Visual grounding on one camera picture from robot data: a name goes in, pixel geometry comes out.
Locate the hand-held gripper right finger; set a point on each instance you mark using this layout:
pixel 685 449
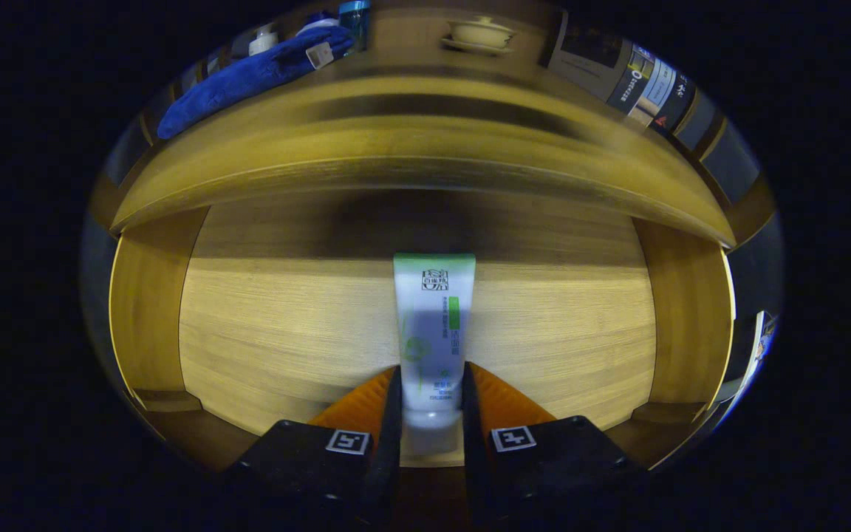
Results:
pixel 473 443

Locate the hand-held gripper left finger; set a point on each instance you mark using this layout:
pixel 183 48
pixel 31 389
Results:
pixel 388 443

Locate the white green tube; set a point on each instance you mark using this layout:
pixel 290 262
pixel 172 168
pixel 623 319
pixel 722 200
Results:
pixel 433 332

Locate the wooden drawer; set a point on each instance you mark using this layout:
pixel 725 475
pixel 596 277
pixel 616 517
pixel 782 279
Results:
pixel 285 332

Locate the wooden countertop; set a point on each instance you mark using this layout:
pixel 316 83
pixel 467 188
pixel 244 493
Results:
pixel 396 96

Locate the wooden cabinet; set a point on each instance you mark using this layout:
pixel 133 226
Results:
pixel 403 33

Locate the blue towel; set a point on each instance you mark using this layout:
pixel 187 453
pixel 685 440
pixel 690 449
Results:
pixel 248 74

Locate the black book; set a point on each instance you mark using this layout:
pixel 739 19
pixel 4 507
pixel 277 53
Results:
pixel 680 103

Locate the pale blue book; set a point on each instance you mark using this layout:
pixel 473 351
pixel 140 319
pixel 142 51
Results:
pixel 658 89

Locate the beige lidded teacup with saucer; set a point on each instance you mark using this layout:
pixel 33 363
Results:
pixel 479 33

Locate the white pump bottle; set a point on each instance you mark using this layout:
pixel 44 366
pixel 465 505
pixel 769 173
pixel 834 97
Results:
pixel 261 44

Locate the white bottle blue label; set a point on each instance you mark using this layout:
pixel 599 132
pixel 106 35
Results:
pixel 315 24

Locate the teal bottle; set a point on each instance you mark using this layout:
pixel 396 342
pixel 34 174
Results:
pixel 355 18

